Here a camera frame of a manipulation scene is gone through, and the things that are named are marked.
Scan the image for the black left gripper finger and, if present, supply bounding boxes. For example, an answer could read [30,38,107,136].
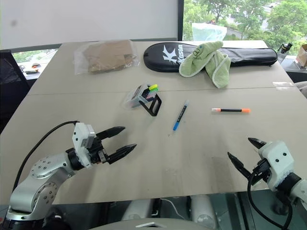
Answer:
[95,126,126,141]
[105,143,138,165]

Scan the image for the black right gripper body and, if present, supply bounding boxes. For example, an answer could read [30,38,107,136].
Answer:
[249,158,272,186]

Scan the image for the white cable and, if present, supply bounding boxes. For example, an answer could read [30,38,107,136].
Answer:
[159,197,186,220]

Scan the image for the black pen orange caps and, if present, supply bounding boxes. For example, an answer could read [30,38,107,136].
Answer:
[211,107,251,114]

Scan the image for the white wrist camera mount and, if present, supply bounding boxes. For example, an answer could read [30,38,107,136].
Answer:
[257,140,296,192]
[72,122,97,169]

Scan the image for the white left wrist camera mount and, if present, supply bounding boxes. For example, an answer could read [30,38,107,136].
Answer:
[72,122,97,169]

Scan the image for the green towel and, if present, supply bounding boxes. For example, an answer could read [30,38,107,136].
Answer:
[178,40,232,89]

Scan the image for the blue marker pen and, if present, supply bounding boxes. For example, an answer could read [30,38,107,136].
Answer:
[172,99,190,131]

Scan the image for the translucent plastic bag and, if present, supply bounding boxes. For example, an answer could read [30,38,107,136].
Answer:
[191,22,227,42]

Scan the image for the brown cardboard sheet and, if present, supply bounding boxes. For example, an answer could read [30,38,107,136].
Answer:
[84,40,134,74]

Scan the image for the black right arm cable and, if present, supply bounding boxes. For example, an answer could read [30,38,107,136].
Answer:
[247,172,294,230]

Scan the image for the clear plastic bag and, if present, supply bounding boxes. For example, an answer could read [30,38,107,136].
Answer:
[73,39,140,76]

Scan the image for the black racket bag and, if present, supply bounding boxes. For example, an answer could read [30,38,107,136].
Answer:
[143,42,279,73]

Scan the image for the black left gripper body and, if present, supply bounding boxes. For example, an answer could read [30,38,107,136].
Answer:
[86,135,110,166]

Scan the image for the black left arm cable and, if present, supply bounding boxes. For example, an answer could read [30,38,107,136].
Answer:
[12,120,79,192]

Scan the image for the clear tape piece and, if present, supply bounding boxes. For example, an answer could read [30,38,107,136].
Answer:
[272,81,295,92]

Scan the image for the clear pen case with highlighters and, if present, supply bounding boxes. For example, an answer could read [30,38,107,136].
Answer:
[122,83,163,117]

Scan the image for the white rounded robot leg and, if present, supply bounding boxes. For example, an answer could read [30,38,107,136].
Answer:
[121,198,154,221]
[190,195,218,229]

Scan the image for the cardboard box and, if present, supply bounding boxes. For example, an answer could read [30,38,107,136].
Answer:
[295,44,307,69]

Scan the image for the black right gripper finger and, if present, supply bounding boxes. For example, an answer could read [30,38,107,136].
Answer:
[227,152,253,181]
[248,137,268,151]

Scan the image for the dark window frame post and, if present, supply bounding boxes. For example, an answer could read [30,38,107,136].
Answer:
[177,0,185,41]

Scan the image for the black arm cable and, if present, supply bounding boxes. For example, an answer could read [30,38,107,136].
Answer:
[247,172,294,230]
[12,120,79,192]

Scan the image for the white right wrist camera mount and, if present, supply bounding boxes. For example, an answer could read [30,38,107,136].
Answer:
[257,140,296,192]

